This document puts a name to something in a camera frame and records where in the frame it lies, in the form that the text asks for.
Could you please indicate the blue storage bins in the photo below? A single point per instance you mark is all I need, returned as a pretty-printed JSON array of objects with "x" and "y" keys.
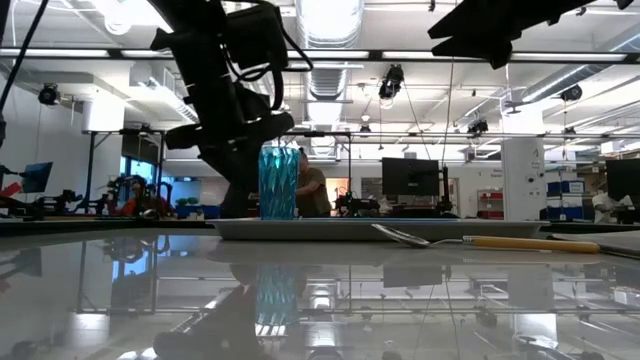
[{"x": 565, "y": 207}]

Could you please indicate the grey plastic tray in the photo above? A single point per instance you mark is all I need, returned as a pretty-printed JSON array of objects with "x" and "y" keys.
[{"x": 325, "y": 230}]

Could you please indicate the silver ventilation duct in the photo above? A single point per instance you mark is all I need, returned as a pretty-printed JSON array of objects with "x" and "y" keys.
[
  {"x": 550, "y": 85},
  {"x": 330, "y": 80}
]

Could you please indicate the black ceiling spotlight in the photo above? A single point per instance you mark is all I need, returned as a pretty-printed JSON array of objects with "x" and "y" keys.
[
  {"x": 391, "y": 82},
  {"x": 571, "y": 93},
  {"x": 478, "y": 127},
  {"x": 49, "y": 95}
]

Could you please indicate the teal faceted plastic cup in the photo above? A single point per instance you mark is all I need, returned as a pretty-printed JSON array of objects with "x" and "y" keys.
[{"x": 278, "y": 185}]

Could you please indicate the black metal stand frame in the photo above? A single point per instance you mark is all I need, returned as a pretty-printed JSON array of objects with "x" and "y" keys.
[{"x": 91, "y": 165}]

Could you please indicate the shelf with red bins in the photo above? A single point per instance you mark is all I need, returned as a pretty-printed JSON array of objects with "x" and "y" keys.
[{"x": 492, "y": 215}]

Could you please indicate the person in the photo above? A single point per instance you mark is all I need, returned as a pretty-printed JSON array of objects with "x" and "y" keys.
[
  {"x": 602, "y": 202},
  {"x": 132, "y": 206},
  {"x": 315, "y": 192}
]

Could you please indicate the black monitor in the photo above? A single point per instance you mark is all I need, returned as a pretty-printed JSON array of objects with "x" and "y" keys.
[
  {"x": 625, "y": 180},
  {"x": 410, "y": 177}
]

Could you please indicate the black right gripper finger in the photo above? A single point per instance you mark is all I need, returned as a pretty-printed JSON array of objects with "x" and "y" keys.
[
  {"x": 470, "y": 22},
  {"x": 485, "y": 50}
]

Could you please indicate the white square column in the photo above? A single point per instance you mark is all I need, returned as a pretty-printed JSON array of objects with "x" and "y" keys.
[{"x": 522, "y": 180}]

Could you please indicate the tilted monitor with blue screen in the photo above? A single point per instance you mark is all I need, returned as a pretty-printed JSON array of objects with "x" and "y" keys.
[{"x": 36, "y": 177}]

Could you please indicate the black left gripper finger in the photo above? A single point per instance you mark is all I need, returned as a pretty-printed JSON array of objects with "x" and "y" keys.
[{"x": 242, "y": 185}]

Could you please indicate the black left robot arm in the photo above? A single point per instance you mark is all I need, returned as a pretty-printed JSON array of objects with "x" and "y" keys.
[{"x": 190, "y": 12}]

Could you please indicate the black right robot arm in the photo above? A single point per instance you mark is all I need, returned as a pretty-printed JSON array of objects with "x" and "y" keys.
[{"x": 624, "y": 3}]

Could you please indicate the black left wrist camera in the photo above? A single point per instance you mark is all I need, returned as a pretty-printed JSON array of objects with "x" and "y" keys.
[{"x": 255, "y": 35}]

